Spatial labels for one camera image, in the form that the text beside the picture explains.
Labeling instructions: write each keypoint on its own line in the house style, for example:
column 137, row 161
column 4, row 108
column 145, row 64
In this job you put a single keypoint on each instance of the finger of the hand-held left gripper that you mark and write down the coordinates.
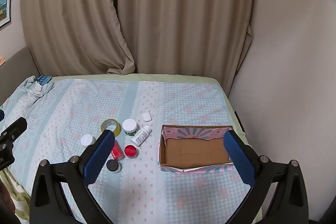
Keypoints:
column 16, row 126

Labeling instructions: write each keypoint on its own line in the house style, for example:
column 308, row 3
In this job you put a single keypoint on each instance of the small white-lidded jar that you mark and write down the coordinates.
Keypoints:
column 87, row 140

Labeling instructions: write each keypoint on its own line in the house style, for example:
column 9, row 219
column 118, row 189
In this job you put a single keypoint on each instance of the pink patterned cardboard box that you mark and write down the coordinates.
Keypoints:
column 195, row 150

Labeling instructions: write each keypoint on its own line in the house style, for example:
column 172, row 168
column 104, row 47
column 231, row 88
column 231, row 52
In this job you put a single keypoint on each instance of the red-lidded jar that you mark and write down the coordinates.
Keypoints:
column 130, row 151

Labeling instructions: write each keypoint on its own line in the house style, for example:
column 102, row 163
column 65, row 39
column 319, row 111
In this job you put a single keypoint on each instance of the beige headboard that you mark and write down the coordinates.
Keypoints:
column 18, row 64

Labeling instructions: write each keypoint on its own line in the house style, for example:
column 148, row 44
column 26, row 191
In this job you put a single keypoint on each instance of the blue packet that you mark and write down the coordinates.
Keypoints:
column 44, row 80

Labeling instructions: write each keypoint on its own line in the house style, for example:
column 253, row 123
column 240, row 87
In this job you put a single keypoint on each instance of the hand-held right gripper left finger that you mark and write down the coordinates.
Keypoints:
column 101, row 155

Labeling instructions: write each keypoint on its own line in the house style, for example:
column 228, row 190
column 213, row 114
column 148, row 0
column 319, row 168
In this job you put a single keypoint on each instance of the beige curtain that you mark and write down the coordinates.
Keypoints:
column 157, row 11

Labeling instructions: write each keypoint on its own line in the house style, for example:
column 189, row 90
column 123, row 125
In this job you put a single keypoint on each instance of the yellow-green tape roll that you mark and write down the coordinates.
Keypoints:
column 110, row 124

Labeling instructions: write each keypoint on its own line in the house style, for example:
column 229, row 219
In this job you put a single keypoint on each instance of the framed wall poster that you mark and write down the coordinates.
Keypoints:
column 5, row 6

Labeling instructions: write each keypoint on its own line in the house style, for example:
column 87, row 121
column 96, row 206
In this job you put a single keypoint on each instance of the white jar with green label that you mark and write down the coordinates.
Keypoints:
column 130, row 127

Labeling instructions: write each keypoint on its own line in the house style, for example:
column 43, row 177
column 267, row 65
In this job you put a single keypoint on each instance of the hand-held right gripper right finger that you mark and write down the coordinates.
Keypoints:
column 239, row 158

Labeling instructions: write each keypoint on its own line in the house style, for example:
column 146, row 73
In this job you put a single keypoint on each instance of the white pill bottle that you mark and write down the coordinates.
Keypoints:
column 141, row 136

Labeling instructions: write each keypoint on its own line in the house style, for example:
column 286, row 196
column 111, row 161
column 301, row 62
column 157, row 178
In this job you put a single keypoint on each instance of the white earbuds case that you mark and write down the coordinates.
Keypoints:
column 147, row 117

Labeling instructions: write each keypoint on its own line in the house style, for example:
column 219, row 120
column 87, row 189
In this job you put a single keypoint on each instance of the crumpled pale blue cloth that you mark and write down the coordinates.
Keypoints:
column 35, row 88

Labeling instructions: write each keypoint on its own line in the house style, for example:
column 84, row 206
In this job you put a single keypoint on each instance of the red box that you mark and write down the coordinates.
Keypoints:
column 117, row 151

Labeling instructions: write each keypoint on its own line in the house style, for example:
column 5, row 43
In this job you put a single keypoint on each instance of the green striped cloth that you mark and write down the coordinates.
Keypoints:
column 13, row 192

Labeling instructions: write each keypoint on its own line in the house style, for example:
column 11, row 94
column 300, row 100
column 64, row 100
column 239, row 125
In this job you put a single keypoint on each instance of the pale green mattress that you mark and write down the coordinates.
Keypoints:
column 183, row 77

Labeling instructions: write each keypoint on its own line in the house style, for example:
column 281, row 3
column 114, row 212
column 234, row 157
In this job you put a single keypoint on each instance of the black-lidded jar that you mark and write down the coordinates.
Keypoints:
column 113, row 166

